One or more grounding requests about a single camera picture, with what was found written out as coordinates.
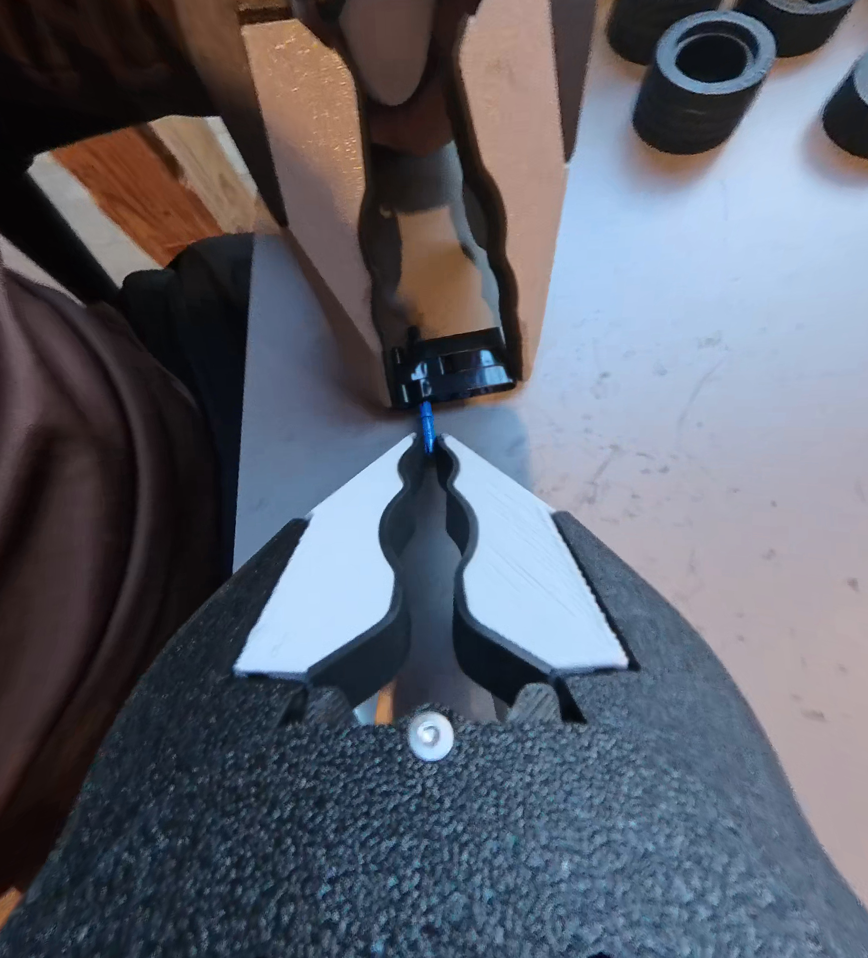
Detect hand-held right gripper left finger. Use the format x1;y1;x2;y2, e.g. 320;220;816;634
233;433;414;708

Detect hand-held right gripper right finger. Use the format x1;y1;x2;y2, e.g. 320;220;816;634
440;436;629;705

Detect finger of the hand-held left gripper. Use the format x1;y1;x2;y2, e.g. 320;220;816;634
243;18;397;409
456;0;571;386

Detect black toy brick assembly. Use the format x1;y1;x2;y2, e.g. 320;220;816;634
385;327;517;411

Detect person's left forearm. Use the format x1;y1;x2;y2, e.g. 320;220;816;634
0;0;218;124

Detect grey desk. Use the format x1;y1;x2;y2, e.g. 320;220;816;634
233;0;868;937

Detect black office chair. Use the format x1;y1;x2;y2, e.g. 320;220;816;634
0;82;120;300

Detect person's black trousers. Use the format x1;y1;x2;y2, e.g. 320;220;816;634
121;234;255;570

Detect person's brown shirt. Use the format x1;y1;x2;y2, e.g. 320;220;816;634
0;180;225;899

